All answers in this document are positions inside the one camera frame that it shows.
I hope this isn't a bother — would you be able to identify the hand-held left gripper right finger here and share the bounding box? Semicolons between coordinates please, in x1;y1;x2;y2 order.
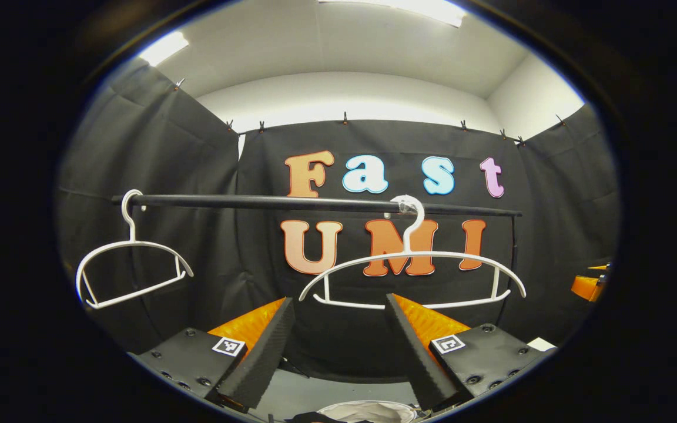
384;293;557;412

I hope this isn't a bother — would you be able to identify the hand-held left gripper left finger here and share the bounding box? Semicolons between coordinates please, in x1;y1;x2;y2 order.
129;297;296;412

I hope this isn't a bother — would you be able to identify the white round laundry hamper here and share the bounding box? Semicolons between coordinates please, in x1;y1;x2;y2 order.
315;401;420;423

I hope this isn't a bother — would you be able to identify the white plastic hanger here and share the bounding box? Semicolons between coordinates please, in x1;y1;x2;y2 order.
75;189;195;310
299;195;527;311

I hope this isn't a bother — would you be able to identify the black metal clothes rack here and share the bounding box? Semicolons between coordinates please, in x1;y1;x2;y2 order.
110;194;522;283

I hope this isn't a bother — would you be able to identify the black backdrop cloth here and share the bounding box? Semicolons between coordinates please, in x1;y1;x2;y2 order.
56;59;620;382

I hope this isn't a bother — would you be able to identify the row of small backdrop clips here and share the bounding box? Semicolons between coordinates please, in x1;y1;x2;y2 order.
174;78;565;146

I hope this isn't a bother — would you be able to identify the ceiling light panel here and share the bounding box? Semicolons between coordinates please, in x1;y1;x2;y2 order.
138;31;190;67
318;0;467;28

